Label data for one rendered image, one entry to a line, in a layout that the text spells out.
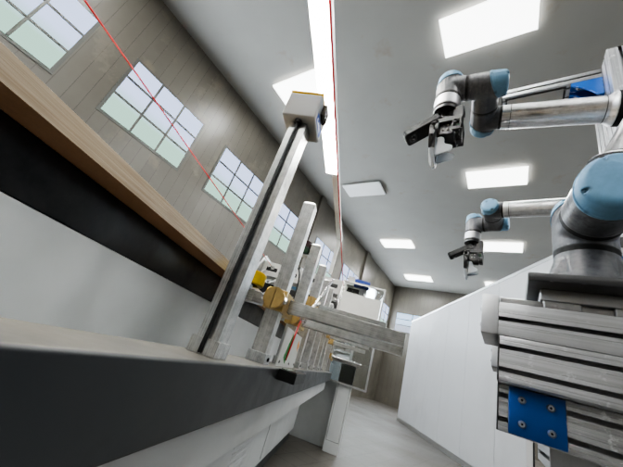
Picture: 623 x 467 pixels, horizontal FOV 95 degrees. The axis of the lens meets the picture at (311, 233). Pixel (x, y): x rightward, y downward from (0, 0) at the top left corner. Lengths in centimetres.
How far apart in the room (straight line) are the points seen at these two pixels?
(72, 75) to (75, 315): 563
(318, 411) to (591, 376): 309
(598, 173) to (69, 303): 94
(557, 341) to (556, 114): 66
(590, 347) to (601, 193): 29
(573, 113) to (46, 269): 124
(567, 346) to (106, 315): 85
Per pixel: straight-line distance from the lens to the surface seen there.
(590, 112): 117
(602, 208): 78
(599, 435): 81
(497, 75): 107
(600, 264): 84
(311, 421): 365
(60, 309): 54
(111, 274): 57
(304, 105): 63
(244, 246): 47
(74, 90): 600
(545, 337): 77
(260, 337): 70
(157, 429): 36
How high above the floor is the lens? 73
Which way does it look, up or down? 23 degrees up
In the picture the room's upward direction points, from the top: 18 degrees clockwise
